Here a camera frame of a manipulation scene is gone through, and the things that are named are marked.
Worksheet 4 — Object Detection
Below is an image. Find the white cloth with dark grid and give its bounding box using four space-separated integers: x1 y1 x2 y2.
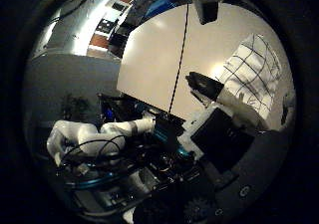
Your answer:
217 33 283 122

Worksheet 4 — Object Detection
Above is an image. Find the blue plastic crate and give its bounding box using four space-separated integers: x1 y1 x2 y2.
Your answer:
144 0 177 18

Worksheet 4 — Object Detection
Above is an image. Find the green potted plant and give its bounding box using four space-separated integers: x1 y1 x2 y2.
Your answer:
61 94 92 120

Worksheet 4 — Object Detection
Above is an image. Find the shelf unit with boxes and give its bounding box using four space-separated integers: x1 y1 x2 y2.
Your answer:
87 0 158 59

